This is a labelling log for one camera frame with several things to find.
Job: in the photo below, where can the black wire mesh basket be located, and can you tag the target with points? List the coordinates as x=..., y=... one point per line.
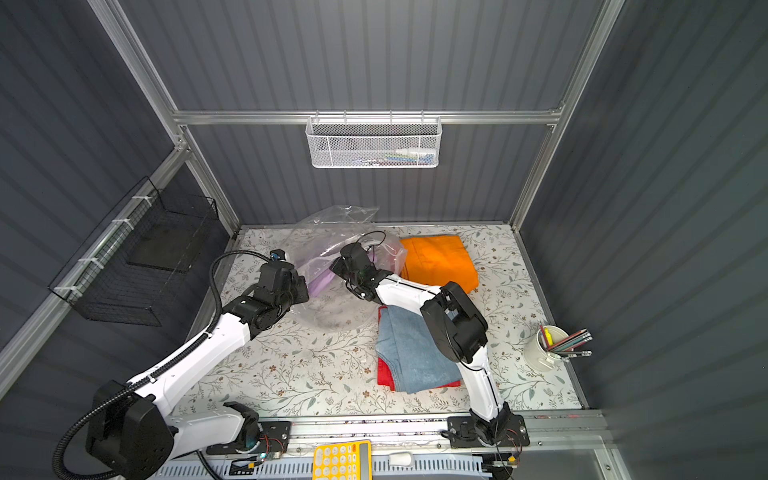
x=135, y=272

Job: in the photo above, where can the white bottle in basket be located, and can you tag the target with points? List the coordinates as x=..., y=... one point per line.
x=418, y=152

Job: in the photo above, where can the small white box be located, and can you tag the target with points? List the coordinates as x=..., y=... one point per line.
x=401, y=460

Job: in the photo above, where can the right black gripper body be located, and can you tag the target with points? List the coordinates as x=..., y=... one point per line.
x=347, y=264

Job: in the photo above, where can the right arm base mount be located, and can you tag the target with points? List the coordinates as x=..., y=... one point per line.
x=507, y=430

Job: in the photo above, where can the grey blue garment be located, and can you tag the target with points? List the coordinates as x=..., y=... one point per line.
x=414, y=351

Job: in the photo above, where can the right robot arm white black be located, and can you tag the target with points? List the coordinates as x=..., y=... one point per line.
x=456, y=325

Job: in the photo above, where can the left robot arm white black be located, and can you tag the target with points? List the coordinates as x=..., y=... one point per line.
x=134, y=428

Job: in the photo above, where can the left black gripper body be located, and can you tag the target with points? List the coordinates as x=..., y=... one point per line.
x=294, y=287

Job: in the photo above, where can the cup with pens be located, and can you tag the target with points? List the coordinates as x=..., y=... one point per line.
x=550, y=346

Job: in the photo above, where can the orange trousers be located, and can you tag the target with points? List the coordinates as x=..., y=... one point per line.
x=438, y=260

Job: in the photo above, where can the red garment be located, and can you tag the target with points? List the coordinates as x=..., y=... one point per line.
x=387, y=375

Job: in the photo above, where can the white wire mesh basket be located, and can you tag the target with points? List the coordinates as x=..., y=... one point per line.
x=371, y=144

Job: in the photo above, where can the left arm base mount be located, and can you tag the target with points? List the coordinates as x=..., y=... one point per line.
x=255, y=436

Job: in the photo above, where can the lilac garment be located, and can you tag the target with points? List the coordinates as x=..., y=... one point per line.
x=318, y=274

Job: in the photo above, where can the yellow calculator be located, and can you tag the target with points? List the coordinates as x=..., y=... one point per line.
x=343, y=461

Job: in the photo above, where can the clear plastic vacuum bag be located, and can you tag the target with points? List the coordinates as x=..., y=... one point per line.
x=320, y=236

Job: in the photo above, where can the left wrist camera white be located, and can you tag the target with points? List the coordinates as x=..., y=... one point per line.
x=277, y=255

